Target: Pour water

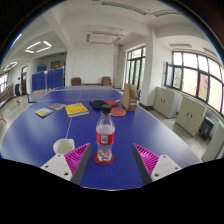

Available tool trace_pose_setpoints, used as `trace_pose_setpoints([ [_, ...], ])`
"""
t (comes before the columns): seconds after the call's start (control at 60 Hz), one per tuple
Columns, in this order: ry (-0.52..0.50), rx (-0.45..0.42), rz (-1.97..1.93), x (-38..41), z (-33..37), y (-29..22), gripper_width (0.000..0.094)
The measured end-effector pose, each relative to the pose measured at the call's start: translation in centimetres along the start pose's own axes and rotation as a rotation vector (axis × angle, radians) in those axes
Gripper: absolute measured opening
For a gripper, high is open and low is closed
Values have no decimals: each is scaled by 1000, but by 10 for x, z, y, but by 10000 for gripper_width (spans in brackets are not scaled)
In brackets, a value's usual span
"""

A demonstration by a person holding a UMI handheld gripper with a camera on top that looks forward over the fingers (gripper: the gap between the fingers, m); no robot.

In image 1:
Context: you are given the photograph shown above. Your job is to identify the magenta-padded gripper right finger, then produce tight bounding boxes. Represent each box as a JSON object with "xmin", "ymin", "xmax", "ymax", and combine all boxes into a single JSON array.
[{"xmin": 131, "ymin": 143, "xmax": 183, "ymax": 186}]

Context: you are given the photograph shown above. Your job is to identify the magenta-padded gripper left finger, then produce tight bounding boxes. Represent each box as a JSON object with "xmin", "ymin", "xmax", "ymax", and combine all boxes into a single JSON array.
[{"xmin": 40, "ymin": 142, "xmax": 93, "ymax": 186}]

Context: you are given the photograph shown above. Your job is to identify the clear red-labelled water bottle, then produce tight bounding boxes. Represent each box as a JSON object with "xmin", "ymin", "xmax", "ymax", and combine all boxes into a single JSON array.
[{"xmin": 95, "ymin": 104, "xmax": 116, "ymax": 163}]

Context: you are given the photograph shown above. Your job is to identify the white mug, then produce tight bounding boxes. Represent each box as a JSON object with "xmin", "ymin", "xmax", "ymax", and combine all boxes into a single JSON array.
[{"xmin": 52, "ymin": 137, "xmax": 76, "ymax": 156}]

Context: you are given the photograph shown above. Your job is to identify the flat round red coaster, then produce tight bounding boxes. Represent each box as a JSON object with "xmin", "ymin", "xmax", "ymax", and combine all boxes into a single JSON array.
[{"xmin": 93, "ymin": 151, "xmax": 115, "ymax": 166}]

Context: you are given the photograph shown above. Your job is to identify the colourful small book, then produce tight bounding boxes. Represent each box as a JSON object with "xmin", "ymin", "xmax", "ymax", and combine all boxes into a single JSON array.
[{"xmin": 34, "ymin": 107, "xmax": 54, "ymax": 119}]

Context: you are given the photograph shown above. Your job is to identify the yellow book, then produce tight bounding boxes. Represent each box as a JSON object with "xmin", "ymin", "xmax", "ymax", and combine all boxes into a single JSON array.
[{"xmin": 64, "ymin": 102, "xmax": 90, "ymax": 118}]

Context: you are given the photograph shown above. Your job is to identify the black bin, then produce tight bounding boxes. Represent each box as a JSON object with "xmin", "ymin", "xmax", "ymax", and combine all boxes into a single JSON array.
[{"xmin": 198, "ymin": 115, "xmax": 215, "ymax": 141}]

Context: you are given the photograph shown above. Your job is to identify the beige two-door cabinet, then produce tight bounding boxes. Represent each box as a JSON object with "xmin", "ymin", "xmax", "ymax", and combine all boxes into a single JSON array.
[
  {"xmin": 153, "ymin": 87, "xmax": 183, "ymax": 119},
  {"xmin": 175, "ymin": 96, "xmax": 208, "ymax": 137}
]

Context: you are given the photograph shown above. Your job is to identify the grey-pink thin book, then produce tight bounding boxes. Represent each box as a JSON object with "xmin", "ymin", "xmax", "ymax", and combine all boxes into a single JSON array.
[{"xmin": 48, "ymin": 102, "xmax": 67, "ymax": 111}]

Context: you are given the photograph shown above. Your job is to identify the round red table tennis paddle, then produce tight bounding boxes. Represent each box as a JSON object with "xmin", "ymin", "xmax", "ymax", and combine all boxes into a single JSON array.
[{"xmin": 110, "ymin": 107, "xmax": 128, "ymax": 118}]

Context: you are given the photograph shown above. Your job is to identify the black paddle case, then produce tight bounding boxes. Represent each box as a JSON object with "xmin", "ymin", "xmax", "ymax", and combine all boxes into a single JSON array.
[{"xmin": 88, "ymin": 99, "xmax": 109, "ymax": 110}]

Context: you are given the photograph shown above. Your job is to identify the brown cardboard box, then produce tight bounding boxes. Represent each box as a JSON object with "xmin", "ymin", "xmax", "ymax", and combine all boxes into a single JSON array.
[{"xmin": 121, "ymin": 83, "xmax": 139, "ymax": 112}]

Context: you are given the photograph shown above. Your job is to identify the brown armchair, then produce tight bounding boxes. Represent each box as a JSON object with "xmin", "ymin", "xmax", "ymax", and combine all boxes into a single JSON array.
[
  {"xmin": 101, "ymin": 76, "xmax": 113, "ymax": 87},
  {"xmin": 70, "ymin": 77, "xmax": 83, "ymax": 87}
]

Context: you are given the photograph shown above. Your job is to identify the person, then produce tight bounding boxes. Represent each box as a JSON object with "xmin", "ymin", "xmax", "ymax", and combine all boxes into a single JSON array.
[{"xmin": 14, "ymin": 77, "xmax": 23, "ymax": 105}]

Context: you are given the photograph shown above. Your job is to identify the blue folded table tennis tables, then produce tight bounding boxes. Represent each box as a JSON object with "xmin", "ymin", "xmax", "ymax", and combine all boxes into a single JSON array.
[{"xmin": 31, "ymin": 68, "xmax": 65, "ymax": 93}]

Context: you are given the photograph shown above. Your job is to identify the large black-framed window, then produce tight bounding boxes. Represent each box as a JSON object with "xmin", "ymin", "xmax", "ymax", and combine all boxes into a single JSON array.
[{"xmin": 163, "ymin": 49, "xmax": 224, "ymax": 116}]

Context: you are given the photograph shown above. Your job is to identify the tall black-framed window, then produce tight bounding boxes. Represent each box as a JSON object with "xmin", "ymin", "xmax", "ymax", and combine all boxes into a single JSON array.
[{"xmin": 124, "ymin": 46, "xmax": 147, "ymax": 91}]

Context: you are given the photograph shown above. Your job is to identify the ceiling lights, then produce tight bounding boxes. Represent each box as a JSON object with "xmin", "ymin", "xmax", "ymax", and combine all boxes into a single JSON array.
[{"xmin": 3, "ymin": 33, "xmax": 53, "ymax": 71}]

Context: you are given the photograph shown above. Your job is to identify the red paddle with handle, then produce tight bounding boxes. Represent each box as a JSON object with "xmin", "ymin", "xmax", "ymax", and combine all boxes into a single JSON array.
[{"xmin": 105, "ymin": 99, "xmax": 121, "ymax": 108}]

